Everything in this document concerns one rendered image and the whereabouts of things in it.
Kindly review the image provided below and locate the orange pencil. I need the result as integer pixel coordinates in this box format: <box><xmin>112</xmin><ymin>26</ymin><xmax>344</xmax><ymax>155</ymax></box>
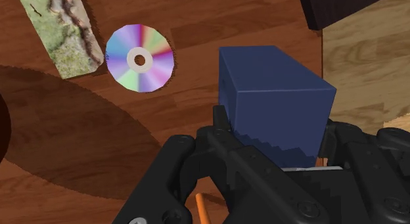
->
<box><xmin>194</xmin><ymin>192</ymin><xmax>213</xmax><ymax>224</ymax></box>

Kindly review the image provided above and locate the green brown patterned book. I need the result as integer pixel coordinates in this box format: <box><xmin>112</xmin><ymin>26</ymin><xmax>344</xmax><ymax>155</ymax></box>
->
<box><xmin>16</xmin><ymin>0</ymin><xmax>105</xmax><ymax>80</ymax></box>

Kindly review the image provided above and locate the dark red round object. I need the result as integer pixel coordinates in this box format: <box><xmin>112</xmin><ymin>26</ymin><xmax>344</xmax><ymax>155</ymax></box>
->
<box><xmin>0</xmin><ymin>93</ymin><xmax>12</xmax><ymax>164</ymax></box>

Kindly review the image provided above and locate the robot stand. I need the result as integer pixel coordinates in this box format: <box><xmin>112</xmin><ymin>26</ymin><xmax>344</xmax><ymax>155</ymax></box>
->
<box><xmin>297</xmin><ymin>0</ymin><xmax>396</xmax><ymax>32</ymax></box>

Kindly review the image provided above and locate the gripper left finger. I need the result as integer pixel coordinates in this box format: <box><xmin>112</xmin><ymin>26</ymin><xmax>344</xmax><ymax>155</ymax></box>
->
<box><xmin>112</xmin><ymin>104</ymin><xmax>328</xmax><ymax>224</ymax></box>

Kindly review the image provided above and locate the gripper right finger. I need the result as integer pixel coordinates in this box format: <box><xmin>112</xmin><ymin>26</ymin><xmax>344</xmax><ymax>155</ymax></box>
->
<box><xmin>319</xmin><ymin>118</ymin><xmax>410</xmax><ymax>224</ymax></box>

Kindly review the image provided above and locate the rainbow compact disc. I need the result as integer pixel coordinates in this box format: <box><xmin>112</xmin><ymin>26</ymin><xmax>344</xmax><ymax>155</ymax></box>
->
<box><xmin>104</xmin><ymin>24</ymin><xmax>175</xmax><ymax>93</ymax></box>

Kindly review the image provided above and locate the dark blue box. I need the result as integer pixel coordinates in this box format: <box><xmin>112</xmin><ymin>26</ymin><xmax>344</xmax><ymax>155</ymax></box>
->
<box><xmin>218</xmin><ymin>45</ymin><xmax>338</xmax><ymax>169</ymax></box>

